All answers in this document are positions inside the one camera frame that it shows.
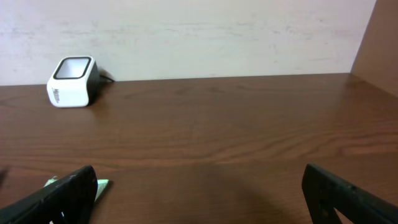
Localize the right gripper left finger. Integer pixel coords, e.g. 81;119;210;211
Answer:
1;165;98;224

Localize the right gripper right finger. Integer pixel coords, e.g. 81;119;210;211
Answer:
302;164;397;224

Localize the mint green wipes packet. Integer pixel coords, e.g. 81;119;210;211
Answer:
44;176;109;201

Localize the white barcode scanner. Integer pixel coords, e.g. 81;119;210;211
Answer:
46;55;100;108

